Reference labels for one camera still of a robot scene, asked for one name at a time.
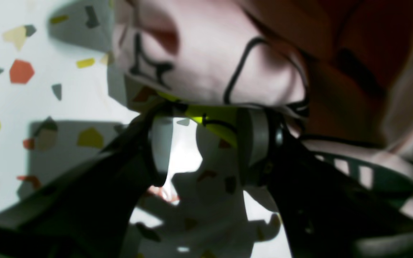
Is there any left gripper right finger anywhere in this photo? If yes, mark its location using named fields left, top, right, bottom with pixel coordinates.
left=237, top=108, right=413, bottom=258

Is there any pink T-shirt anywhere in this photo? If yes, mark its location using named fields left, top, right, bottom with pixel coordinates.
left=113, top=0, right=413, bottom=218

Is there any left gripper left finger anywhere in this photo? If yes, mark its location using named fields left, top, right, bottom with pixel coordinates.
left=0, top=107, right=174, bottom=258

